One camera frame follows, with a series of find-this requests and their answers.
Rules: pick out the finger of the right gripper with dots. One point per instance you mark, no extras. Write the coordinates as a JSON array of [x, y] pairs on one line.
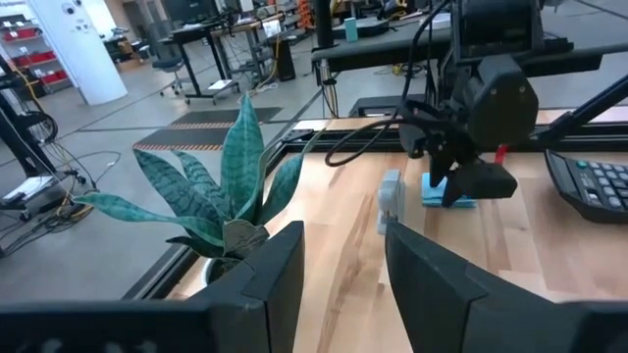
[[483, 181], [440, 169]]

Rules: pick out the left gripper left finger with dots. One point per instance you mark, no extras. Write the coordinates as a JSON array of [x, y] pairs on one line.
[[260, 304]]

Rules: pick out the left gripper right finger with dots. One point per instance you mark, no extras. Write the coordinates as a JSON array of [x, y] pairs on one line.
[[432, 304]]

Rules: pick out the blue sticky note pad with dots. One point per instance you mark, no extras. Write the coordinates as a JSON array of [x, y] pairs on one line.
[[432, 196]]

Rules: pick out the small red clip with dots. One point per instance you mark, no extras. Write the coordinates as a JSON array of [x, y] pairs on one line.
[[501, 154]]

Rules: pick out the grey stapler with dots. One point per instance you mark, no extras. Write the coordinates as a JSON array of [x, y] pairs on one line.
[[391, 196]]

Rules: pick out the artificial plant in white pot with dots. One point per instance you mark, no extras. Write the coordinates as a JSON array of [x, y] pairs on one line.
[[235, 196]]

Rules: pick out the black desk calculator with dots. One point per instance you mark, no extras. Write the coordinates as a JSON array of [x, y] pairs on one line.
[[593, 188]]

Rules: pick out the black side desk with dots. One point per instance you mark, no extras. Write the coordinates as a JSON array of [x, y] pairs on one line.
[[382, 46]]

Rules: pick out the small teal box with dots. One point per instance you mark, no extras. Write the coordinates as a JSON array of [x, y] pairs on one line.
[[350, 29]]

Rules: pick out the black mat with striped edges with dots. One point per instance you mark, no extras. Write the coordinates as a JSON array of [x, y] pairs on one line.
[[181, 139], [225, 117]]

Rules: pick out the dark office chair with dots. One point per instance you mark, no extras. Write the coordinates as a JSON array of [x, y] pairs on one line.
[[169, 71]]

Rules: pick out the black workbench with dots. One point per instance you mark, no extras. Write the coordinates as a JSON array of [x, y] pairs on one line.
[[206, 39]]

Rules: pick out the black equipment stand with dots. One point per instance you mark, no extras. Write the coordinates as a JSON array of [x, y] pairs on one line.
[[19, 127]]

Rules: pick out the white pillar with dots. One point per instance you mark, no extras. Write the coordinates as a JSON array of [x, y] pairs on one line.
[[78, 54]]

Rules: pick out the shelf with red bins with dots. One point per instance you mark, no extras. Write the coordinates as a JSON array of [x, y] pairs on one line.
[[34, 59]]

